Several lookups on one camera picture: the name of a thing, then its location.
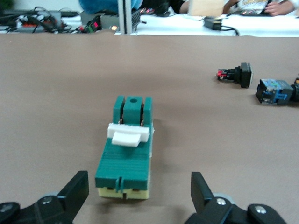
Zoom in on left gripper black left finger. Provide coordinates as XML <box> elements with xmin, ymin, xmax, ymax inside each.
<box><xmin>0</xmin><ymin>170</ymin><xmax>90</xmax><ymax>224</ymax></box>

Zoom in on black adapter cable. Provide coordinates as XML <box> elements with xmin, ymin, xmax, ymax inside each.
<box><xmin>221</xmin><ymin>24</ymin><xmax>241</xmax><ymax>37</ymax></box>

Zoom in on aluminium camera post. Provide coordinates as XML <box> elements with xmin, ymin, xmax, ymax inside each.
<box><xmin>117</xmin><ymin>0</ymin><xmax>142</xmax><ymax>35</ymax></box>

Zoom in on bystander hand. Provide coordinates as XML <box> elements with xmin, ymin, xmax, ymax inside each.
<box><xmin>265</xmin><ymin>1</ymin><xmax>296</xmax><ymax>16</ymax></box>

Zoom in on green push button blue block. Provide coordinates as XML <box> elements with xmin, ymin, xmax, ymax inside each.
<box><xmin>255</xmin><ymin>78</ymin><xmax>299</xmax><ymax>106</ymax></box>

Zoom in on small cardboard box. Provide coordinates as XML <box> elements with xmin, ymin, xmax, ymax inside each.
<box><xmin>189</xmin><ymin>0</ymin><xmax>225</xmax><ymax>17</ymax></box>

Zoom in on black square button red terminal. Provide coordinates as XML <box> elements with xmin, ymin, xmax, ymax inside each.
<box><xmin>216</xmin><ymin>62</ymin><xmax>254</xmax><ymax>89</ymax></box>

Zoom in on black finned device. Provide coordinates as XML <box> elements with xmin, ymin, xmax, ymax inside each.
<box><xmin>131</xmin><ymin>8</ymin><xmax>147</xmax><ymax>32</ymax></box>

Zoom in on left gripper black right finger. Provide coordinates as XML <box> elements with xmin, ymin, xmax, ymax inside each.
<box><xmin>184</xmin><ymin>172</ymin><xmax>288</xmax><ymax>224</ymax></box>

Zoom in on black cable tangle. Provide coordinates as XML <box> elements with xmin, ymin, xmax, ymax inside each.
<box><xmin>0</xmin><ymin>6</ymin><xmax>81</xmax><ymax>35</ymax></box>

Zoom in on black power adapter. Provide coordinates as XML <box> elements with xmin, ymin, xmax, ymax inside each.
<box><xmin>203</xmin><ymin>16</ymin><xmax>223</xmax><ymax>30</ymax></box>

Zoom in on blue garment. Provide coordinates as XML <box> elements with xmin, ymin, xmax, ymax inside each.
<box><xmin>78</xmin><ymin>0</ymin><xmax>143</xmax><ymax>14</ymax></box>

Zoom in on black connector pink label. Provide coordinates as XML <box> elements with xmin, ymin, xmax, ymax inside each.
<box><xmin>86</xmin><ymin>16</ymin><xmax>103</xmax><ymax>34</ymax></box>

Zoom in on brown paper table cover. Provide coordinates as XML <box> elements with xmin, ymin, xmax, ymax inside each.
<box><xmin>0</xmin><ymin>32</ymin><xmax>299</xmax><ymax>224</ymax></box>

